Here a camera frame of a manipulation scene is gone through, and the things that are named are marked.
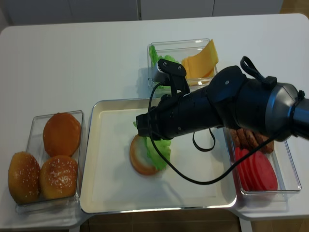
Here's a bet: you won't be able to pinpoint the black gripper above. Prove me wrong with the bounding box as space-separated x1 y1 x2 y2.
136 93 217 140

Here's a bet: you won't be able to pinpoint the green lettuce leaf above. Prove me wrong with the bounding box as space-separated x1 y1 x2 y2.
132 120 172 171

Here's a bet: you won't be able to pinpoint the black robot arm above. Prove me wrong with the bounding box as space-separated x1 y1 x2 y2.
136 57 309 142

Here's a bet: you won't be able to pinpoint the yellow cheese slices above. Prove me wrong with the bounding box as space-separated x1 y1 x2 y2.
182 39 219 79

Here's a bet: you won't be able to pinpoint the green lettuce pile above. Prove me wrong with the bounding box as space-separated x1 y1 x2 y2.
148 45 181 70

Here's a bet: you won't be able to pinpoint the clear lettuce cheese container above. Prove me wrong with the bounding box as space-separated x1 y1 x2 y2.
148 38 217 94

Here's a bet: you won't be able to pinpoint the bottom bun half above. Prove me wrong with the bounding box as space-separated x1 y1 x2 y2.
129 135 159 176

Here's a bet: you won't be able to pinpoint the white paper tray liner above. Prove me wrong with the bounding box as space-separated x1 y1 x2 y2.
93 109 217 202

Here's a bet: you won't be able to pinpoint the brown patty back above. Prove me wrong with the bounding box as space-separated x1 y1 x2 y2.
229 129 241 147

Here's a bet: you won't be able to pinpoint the brown patty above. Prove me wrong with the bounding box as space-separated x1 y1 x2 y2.
229 129 241 147
237 129 249 148
244 129 259 148
254 132 274 154

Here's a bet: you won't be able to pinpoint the white metal tray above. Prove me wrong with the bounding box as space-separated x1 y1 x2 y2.
80 99 236 214

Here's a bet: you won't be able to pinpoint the red tomato slice back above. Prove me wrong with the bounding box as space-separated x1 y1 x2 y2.
235 147 249 191

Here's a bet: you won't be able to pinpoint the red tomato slice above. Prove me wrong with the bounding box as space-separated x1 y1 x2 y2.
235 147 249 191
249 151 278 191
241 157 258 191

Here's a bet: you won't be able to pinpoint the red tomato slice middle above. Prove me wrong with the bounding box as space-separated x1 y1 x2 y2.
241 157 258 191

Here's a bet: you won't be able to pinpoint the brown patty front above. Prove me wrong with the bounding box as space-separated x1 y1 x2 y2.
254 132 274 154

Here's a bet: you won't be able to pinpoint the red tomato slice front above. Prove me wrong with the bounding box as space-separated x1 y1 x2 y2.
249 151 278 191

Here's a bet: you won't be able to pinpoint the clear patty tomato container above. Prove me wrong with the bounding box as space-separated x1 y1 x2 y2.
233 141 301 198

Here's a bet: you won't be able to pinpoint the smooth orange bun top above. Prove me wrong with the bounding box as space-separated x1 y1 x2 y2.
43 113 81 157

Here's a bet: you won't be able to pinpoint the sesame bun front right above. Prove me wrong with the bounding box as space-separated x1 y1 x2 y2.
39 156 78 200

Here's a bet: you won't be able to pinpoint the clear plastic bun container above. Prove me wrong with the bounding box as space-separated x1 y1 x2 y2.
15 110 85 214

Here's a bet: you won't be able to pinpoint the sesame bun standing upright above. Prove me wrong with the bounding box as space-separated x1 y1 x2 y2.
8 151 41 204

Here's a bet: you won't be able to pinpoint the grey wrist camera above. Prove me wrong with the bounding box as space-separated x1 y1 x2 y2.
152 58 190 95

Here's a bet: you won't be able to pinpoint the black camera cable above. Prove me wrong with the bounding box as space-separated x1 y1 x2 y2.
147 82 281 186

